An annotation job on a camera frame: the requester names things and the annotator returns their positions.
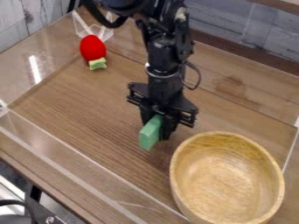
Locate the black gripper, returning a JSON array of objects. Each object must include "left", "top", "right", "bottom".
[{"left": 126, "top": 68, "right": 198, "bottom": 141}]

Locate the green rectangular block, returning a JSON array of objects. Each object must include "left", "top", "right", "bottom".
[{"left": 138, "top": 115, "right": 162, "bottom": 151}]

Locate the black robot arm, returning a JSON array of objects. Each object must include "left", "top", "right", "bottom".
[{"left": 81, "top": 0, "right": 198, "bottom": 140}]

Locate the brown wooden bowl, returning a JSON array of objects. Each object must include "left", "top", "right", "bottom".
[{"left": 169, "top": 131, "right": 285, "bottom": 224}]

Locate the red plush strawberry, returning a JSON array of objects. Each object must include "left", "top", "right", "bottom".
[{"left": 78, "top": 35, "right": 106, "bottom": 70}]

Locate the black table leg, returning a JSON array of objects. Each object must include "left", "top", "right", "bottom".
[{"left": 29, "top": 185, "right": 42, "bottom": 201}]

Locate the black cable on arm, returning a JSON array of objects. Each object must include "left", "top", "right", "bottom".
[{"left": 180, "top": 60, "right": 202, "bottom": 91}]

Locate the clear acrylic corner bracket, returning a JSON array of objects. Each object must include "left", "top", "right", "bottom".
[{"left": 70, "top": 11, "right": 113, "bottom": 42}]

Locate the black cable under table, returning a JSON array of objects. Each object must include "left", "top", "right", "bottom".
[{"left": 0, "top": 199, "right": 39, "bottom": 224}]

